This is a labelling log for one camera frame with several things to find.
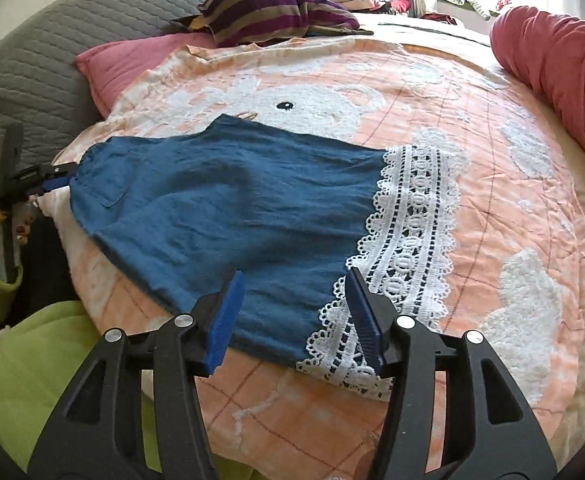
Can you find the person's left hand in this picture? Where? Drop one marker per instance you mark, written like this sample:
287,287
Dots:
25,222

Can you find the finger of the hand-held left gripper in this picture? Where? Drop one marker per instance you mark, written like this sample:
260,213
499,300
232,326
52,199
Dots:
57,170
56,184

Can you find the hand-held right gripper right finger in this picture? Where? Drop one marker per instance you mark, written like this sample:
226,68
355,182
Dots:
365,315

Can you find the pink quilted pillow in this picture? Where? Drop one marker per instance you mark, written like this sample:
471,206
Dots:
117,70

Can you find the blue pants with lace hem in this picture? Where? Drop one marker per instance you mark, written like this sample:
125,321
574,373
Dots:
222,200

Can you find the red bolster pillow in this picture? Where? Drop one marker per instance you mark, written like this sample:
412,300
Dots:
562,60

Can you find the orange white tufted blanket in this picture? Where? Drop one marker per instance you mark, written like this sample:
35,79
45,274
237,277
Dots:
422,110

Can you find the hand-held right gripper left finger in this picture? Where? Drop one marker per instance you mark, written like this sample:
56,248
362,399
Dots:
225,320

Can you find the clothes on window sill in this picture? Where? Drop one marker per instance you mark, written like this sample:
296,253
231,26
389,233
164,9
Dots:
472,5

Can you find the grey quilted headboard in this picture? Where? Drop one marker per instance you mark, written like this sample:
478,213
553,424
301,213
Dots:
72,25

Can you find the purple striped pillow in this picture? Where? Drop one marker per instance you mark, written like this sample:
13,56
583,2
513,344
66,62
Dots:
252,10

